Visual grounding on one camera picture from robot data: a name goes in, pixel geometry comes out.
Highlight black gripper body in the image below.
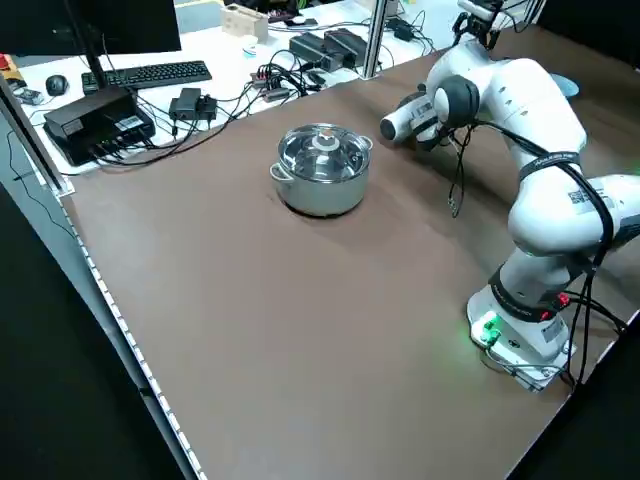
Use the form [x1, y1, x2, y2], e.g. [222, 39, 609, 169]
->
[465, 10, 497, 31]

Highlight glass pot lid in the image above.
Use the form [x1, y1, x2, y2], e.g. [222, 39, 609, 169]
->
[277, 124, 372, 182]

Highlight blue plate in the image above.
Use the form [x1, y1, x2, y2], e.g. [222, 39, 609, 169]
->
[552, 73, 582, 100]

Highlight black power brick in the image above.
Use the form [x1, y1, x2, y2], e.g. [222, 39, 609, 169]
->
[323, 28, 370, 66]
[289, 32, 334, 71]

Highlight usb hub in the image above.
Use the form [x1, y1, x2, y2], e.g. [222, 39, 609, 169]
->
[251, 69, 292, 100]

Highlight wooden box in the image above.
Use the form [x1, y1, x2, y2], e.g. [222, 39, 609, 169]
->
[221, 2, 271, 41]

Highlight steel pot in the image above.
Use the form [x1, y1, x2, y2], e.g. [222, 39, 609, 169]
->
[269, 123, 375, 218]

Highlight black power adapter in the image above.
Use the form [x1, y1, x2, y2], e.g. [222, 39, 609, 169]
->
[168, 88, 220, 125]

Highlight black keyboard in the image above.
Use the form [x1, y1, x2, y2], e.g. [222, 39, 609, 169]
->
[81, 60, 212, 95]

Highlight black monitor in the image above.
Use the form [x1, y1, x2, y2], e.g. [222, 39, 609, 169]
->
[0, 0, 182, 57]

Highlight black monitor stand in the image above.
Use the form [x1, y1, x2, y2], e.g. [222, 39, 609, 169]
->
[64, 0, 109, 96]

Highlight black computer box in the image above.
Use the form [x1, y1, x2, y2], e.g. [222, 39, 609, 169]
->
[43, 85, 156, 167]

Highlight small grey device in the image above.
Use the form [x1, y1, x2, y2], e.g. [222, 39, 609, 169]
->
[9, 82, 44, 106]

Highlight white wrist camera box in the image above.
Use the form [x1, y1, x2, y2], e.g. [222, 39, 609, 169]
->
[457, 0, 505, 15]

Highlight aluminium frame post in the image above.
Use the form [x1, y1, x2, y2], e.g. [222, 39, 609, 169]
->
[362, 0, 390, 81]
[0, 74, 77, 197]

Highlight black cable with silver connector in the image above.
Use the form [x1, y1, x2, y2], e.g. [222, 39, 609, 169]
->
[446, 123, 475, 220]

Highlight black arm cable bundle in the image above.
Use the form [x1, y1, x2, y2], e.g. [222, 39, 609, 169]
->
[474, 119, 629, 389]

